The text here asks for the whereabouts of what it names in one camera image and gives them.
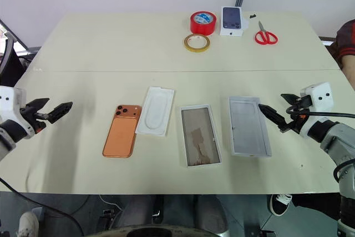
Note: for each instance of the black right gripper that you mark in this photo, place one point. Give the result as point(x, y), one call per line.
point(296, 123)

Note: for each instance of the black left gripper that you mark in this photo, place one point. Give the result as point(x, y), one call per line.
point(33, 119)

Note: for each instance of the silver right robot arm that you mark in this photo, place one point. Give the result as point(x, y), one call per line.
point(338, 142)

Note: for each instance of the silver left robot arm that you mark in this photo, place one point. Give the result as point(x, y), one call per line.
point(7, 142)

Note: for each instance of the person's bare forearm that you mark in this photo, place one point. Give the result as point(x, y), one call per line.
point(349, 70)

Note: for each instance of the grey box lid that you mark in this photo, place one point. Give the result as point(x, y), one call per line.
point(248, 126)

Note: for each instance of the white box base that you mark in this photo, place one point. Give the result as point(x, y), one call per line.
point(199, 134)

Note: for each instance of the white printed phone box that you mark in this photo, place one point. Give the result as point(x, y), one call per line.
point(233, 19)

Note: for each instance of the dark office chair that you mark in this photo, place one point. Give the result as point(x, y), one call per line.
point(11, 62)

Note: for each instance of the orange smartphone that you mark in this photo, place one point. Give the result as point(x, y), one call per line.
point(120, 134)

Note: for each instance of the red black striped sleeve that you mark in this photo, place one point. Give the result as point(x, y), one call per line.
point(346, 40)

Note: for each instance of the small black clip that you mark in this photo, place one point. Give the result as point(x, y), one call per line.
point(252, 16)

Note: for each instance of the black white sneaker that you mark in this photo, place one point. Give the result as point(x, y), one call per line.
point(278, 203)

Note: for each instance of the white moulded tray insert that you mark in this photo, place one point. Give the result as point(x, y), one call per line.
point(155, 112)

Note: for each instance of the yellow tape roll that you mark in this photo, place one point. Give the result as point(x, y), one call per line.
point(187, 45)

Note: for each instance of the red tape roll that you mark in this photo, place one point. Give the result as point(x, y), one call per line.
point(201, 27)

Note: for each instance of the white shoe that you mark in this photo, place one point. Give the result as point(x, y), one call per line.
point(27, 224)

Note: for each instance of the dark rounded base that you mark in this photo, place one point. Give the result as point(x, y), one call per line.
point(161, 231)

